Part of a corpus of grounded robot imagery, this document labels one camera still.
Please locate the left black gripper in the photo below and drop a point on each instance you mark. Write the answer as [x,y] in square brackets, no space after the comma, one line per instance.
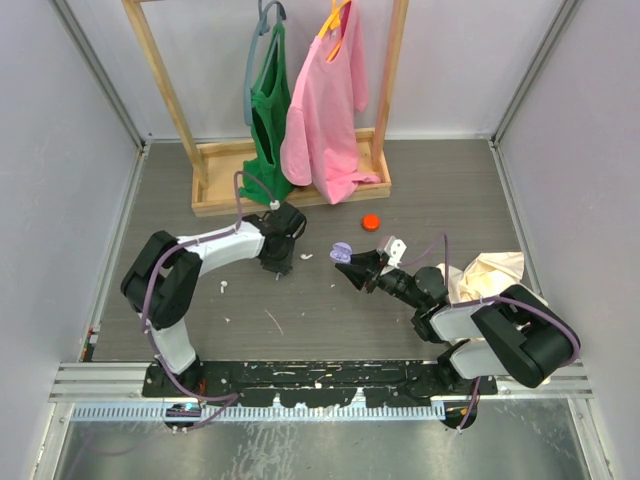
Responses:
[280,265]

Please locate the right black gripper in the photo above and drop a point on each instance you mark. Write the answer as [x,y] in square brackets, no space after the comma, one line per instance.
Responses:
[362,263]

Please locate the cream cloth bag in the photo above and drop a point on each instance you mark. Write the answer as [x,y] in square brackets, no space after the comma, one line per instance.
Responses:
[488,275]

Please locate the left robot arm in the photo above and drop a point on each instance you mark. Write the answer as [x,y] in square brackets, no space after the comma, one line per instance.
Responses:
[162,280]

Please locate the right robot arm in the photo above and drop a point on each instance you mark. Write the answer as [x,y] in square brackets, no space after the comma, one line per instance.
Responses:
[511,334]

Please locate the green tank top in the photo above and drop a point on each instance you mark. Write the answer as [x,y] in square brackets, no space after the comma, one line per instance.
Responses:
[264,180]

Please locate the pink shirt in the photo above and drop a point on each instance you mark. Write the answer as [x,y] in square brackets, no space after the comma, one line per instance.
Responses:
[320,146]

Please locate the wooden clothes rack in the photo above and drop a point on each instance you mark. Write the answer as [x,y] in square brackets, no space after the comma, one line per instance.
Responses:
[218,167]

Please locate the grey blue hanger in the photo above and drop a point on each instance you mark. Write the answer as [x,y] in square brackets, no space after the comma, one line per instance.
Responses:
[262,28]

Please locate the yellow hanger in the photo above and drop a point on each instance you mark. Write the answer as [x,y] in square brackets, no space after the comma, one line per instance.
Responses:
[335,25]

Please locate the white slotted cable duct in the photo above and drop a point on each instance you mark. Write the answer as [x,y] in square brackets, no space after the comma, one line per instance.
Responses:
[166,411]

